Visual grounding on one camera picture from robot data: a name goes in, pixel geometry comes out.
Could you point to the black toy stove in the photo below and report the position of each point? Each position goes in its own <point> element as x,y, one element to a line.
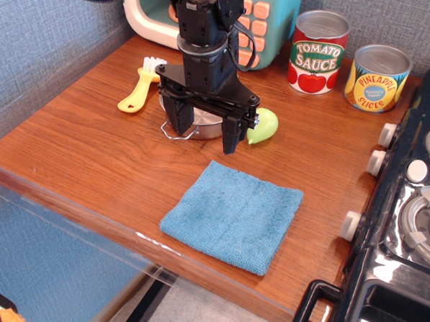
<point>387,273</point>

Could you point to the blue folded cloth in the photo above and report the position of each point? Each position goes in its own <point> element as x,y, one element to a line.
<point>234,217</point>

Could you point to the white stove knob upper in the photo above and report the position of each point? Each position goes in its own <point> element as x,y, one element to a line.
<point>387,134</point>

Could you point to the pineapple slices can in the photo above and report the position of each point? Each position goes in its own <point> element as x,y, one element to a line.
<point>377,78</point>

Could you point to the yellow toy brush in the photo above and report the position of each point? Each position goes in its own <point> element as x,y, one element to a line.
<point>147,75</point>

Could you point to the small steel pot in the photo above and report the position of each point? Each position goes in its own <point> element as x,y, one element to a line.
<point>205,126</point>

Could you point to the white stove knob middle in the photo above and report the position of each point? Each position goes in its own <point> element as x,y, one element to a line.
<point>375,162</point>

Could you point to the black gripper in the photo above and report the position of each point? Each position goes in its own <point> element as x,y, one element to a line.
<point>208,80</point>

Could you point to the white stove knob lower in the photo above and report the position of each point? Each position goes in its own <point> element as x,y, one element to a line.
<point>350,225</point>

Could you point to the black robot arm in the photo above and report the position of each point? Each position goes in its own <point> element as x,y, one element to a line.
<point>204,22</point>

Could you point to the tomato sauce can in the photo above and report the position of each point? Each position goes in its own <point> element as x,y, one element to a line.
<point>318,48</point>

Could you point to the toy microwave teal and cream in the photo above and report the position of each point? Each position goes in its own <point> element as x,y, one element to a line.
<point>271,22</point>

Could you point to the white stove knob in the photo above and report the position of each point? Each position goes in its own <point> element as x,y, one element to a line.
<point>350,225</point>
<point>387,134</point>
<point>375,162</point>

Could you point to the green toy pear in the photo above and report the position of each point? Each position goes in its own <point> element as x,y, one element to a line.
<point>266,126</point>

